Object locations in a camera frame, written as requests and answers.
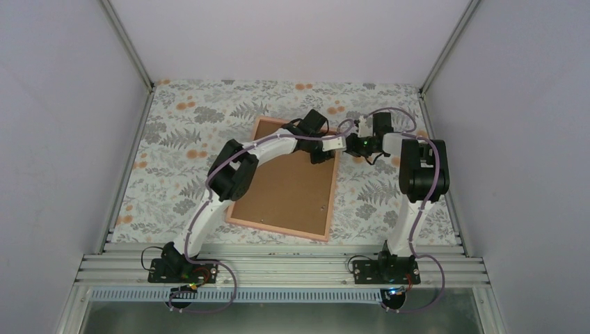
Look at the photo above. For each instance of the brown cardboard backing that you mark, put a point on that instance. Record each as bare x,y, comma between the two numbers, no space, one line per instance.
286,189

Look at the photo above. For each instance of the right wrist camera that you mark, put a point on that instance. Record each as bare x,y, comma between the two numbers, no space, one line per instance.
363,128

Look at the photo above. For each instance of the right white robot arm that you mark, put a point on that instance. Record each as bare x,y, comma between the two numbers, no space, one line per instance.
423,179

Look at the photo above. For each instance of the pink photo frame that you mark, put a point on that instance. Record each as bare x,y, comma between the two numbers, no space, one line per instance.
286,184

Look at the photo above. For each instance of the aluminium corner post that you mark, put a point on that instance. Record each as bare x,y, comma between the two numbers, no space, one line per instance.
127,44
448,47

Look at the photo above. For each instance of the left aluminium corner post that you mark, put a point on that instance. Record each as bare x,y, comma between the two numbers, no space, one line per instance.
127,44

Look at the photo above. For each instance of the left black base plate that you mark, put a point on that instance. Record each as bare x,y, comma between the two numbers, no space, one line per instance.
195,274

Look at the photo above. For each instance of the right aluminium corner post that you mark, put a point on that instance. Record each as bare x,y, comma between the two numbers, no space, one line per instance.
448,47

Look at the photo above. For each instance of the grey slotted cable duct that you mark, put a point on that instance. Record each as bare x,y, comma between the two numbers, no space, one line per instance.
243,295

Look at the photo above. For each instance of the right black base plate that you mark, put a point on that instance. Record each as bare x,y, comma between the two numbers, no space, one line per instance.
370,272

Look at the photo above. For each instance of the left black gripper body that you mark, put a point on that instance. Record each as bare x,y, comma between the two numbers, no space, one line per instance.
314,158

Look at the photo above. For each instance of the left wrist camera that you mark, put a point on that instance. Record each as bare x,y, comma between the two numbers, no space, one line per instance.
338,143

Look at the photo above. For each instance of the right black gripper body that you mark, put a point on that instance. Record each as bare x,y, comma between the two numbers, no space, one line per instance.
362,149

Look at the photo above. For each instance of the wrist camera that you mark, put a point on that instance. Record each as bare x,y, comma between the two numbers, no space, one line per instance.
338,143
363,128

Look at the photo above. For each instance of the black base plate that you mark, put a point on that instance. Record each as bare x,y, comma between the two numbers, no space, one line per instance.
370,272
195,274

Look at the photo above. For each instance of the aluminium rail base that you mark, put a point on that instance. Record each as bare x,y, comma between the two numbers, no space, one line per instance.
278,266

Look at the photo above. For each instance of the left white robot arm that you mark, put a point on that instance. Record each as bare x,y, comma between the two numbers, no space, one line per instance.
230,177

